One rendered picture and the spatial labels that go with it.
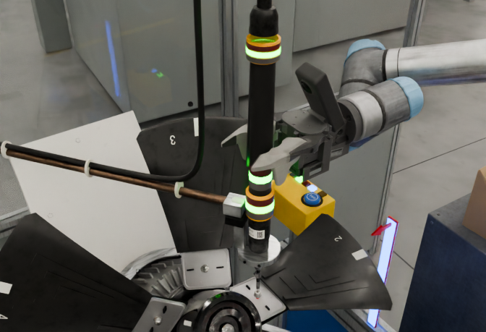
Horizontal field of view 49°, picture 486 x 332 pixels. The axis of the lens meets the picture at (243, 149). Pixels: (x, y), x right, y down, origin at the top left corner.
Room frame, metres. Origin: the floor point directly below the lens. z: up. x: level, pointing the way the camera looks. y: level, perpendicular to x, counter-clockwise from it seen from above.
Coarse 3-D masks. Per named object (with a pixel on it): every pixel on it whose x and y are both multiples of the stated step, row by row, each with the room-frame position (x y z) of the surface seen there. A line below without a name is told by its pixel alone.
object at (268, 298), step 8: (248, 280) 0.67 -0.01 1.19; (232, 288) 0.65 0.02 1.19; (240, 288) 0.65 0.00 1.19; (264, 288) 0.65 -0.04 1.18; (248, 296) 0.63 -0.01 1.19; (264, 296) 0.63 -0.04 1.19; (272, 296) 0.63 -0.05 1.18; (256, 304) 0.61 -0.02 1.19; (264, 304) 0.61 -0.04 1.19; (272, 304) 0.62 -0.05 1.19; (280, 304) 0.62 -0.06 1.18; (264, 312) 0.60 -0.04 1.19; (272, 312) 0.59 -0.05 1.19
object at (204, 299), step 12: (180, 288) 0.63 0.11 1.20; (216, 288) 0.65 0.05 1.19; (192, 300) 0.58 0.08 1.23; (204, 300) 0.56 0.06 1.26; (216, 300) 0.56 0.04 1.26; (228, 300) 0.57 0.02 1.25; (240, 300) 0.57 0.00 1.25; (192, 312) 0.55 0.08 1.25; (204, 312) 0.54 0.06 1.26; (216, 312) 0.55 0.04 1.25; (228, 312) 0.55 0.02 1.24; (240, 312) 0.56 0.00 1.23; (252, 312) 0.56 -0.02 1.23; (180, 324) 0.55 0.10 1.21; (192, 324) 0.52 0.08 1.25; (204, 324) 0.53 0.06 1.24; (216, 324) 0.54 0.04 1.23; (240, 324) 0.55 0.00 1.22; (252, 324) 0.55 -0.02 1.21
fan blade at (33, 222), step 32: (32, 224) 0.55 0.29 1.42; (0, 256) 0.53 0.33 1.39; (32, 256) 0.53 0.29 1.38; (64, 256) 0.54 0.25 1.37; (32, 288) 0.52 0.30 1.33; (64, 288) 0.53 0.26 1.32; (96, 288) 0.54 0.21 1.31; (128, 288) 0.54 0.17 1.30; (32, 320) 0.51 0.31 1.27; (64, 320) 0.52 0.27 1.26; (96, 320) 0.53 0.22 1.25; (128, 320) 0.54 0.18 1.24
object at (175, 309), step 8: (152, 304) 0.55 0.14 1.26; (160, 304) 0.55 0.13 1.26; (168, 304) 0.56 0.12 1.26; (176, 304) 0.56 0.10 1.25; (184, 304) 0.56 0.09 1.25; (144, 312) 0.55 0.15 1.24; (152, 312) 0.55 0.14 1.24; (160, 312) 0.55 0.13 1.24; (168, 312) 0.56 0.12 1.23; (176, 312) 0.56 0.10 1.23; (144, 320) 0.55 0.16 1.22; (152, 320) 0.55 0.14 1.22; (168, 320) 0.56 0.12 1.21; (176, 320) 0.56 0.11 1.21; (136, 328) 0.55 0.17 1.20; (144, 328) 0.55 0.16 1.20; (160, 328) 0.56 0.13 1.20; (168, 328) 0.56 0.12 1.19
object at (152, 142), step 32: (160, 128) 0.80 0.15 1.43; (192, 128) 0.79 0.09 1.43; (224, 128) 0.79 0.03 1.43; (160, 160) 0.76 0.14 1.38; (192, 160) 0.75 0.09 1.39; (224, 160) 0.75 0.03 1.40; (160, 192) 0.73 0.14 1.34; (224, 192) 0.71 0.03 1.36; (192, 224) 0.68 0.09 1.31; (224, 224) 0.67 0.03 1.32
